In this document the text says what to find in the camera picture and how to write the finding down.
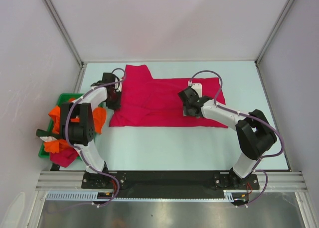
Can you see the magenta t shirt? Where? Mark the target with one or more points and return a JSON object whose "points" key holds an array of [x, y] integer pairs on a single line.
{"points": [[150, 102]]}

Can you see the black white garment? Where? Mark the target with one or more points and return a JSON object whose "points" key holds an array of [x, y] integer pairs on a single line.
{"points": [[47, 136]]}

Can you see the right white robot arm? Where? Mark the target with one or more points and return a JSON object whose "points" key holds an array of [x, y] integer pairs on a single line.
{"points": [[255, 135]]}

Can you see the orange t shirt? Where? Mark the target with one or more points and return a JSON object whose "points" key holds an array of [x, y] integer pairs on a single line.
{"points": [[99, 118]]}

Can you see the aluminium frame rail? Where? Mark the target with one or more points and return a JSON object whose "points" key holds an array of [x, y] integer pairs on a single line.
{"points": [[72, 180]]}

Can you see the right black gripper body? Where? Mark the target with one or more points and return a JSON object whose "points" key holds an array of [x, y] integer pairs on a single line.
{"points": [[187, 111]]}

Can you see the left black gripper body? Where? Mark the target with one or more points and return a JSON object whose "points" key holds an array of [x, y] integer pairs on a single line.
{"points": [[114, 101]]}

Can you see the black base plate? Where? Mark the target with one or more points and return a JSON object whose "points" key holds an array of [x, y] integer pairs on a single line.
{"points": [[170, 184]]}

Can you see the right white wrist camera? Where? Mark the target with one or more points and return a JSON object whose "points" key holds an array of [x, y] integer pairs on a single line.
{"points": [[196, 87]]}

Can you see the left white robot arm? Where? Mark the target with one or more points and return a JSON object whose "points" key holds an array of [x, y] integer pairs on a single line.
{"points": [[77, 123]]}

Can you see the green plastic bin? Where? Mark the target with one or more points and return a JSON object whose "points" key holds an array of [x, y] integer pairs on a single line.
{"points": [[64, 97]]}

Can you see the white slotted cable duct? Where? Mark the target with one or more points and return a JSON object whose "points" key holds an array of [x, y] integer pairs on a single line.
{"points": [[88, 196]]}

